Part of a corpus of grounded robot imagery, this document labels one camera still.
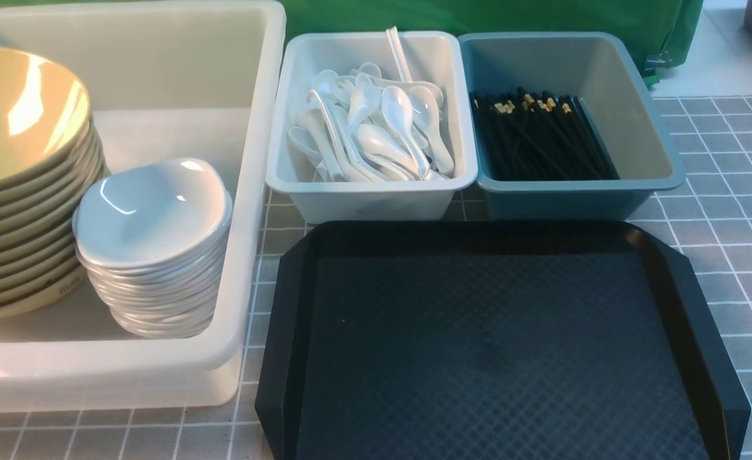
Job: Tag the beige noodle bowl stack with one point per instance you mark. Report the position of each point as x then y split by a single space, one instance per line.
38 265

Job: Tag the top beige noodle bowl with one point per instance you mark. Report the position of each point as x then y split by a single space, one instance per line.
44 110

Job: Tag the white plastic spoon bin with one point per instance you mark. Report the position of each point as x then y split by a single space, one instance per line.
433 56

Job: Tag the pile of white soup spoons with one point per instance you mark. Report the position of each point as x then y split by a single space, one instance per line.
365 127

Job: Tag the black plastic serving tray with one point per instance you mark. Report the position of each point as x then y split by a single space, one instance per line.
494 340

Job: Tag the bundle of black chopsticks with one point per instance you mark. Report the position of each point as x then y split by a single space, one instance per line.
539 136

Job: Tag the white sauce dish stack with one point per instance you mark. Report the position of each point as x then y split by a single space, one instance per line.
172 300

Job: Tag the top white sauce dish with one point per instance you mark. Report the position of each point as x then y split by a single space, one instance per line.
152 214

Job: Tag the large white plastic bin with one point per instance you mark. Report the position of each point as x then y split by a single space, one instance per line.
167 80

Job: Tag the teal plastic chopstick bin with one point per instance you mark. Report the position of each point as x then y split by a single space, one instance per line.
597 68

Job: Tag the grey checked table mat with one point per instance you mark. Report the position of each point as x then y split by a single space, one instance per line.
708 218

